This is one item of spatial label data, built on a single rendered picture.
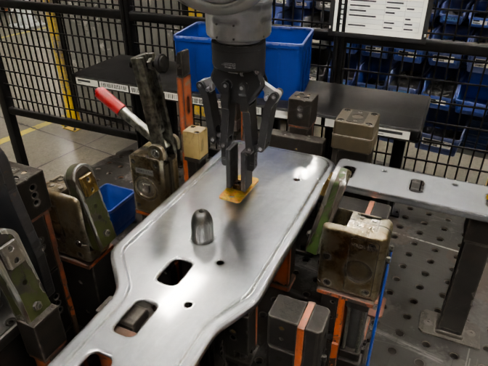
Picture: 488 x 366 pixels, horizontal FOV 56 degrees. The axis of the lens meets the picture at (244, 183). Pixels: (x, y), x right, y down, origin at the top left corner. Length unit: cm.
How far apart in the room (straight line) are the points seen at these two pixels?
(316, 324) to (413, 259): 63
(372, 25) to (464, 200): 51
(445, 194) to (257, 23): 43
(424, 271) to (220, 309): 67
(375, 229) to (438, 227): 67
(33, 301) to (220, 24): 41
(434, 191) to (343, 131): 21
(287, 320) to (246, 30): 36
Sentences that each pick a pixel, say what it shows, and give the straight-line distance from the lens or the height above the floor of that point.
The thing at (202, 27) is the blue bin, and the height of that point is 114.
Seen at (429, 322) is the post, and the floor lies 70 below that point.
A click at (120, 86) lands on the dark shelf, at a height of 102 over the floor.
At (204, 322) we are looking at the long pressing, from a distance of 56.
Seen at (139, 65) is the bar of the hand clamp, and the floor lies 120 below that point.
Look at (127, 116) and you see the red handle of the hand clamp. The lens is 81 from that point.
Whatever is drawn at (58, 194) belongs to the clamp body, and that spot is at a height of 107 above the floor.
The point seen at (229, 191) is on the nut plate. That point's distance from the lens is 75.
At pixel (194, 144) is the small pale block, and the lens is 84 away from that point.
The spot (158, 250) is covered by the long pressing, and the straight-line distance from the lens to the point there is 66.
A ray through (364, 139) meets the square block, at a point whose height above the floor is 103.
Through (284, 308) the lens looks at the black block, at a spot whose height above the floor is 99.
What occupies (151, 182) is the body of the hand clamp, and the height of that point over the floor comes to 100.
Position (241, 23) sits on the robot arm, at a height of 128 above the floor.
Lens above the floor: 141
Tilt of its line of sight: 31 degrees down
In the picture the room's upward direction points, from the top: straight up
